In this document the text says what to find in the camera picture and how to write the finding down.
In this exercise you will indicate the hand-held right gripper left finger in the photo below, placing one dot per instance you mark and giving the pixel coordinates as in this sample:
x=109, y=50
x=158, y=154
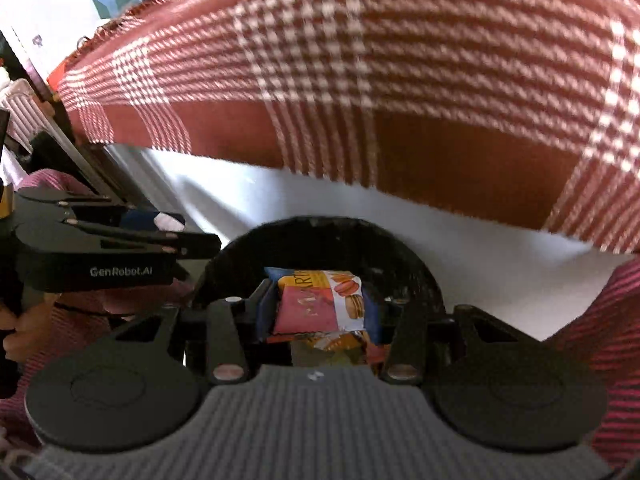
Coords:
x=265, y=310

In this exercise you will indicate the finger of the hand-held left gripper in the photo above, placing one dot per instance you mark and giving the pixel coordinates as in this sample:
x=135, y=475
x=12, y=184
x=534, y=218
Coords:
x=165, y=245
x=75, y=200

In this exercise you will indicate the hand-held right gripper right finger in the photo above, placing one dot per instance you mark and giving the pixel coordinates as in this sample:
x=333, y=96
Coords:
x=374, y=317

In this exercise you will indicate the pink snack packet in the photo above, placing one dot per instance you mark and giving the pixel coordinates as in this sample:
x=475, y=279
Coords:
x=305, y=310

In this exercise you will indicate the black trash bin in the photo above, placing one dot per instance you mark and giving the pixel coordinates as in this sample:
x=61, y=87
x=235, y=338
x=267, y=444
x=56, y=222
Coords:
x=320, y=240

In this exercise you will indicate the person's left hand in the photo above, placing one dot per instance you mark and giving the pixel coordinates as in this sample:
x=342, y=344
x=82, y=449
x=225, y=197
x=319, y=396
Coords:
x=25, y=340

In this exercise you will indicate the white radiator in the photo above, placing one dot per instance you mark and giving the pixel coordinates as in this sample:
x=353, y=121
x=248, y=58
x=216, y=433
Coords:
x=20, y=110

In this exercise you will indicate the red checked blanket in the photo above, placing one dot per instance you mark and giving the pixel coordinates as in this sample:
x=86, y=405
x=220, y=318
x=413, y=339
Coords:
x=400, y=85

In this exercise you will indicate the pink striped clothing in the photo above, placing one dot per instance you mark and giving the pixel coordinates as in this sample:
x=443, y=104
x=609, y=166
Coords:
x=615, y=340

